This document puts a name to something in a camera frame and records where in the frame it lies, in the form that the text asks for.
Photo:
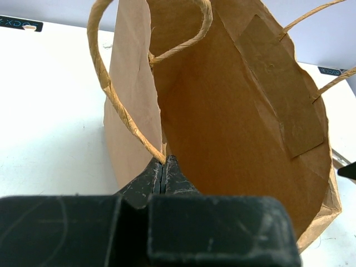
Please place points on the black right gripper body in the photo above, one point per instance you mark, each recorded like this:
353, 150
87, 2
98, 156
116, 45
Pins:
348, 171

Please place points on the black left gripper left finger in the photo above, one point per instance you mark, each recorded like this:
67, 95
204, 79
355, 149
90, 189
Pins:
79, 230

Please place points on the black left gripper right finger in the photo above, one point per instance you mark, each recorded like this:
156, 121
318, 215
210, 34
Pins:
187, 228

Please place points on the brown paper bag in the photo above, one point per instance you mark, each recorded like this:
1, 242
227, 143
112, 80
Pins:
216, 84

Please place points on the blue label sticker right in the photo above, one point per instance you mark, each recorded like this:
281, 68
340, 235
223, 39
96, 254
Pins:
331, 71

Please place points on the blue label sticker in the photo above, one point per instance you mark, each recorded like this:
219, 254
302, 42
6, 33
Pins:
331, 71
20, 23

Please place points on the blue label sticker left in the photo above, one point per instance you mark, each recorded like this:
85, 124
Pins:
20, 23

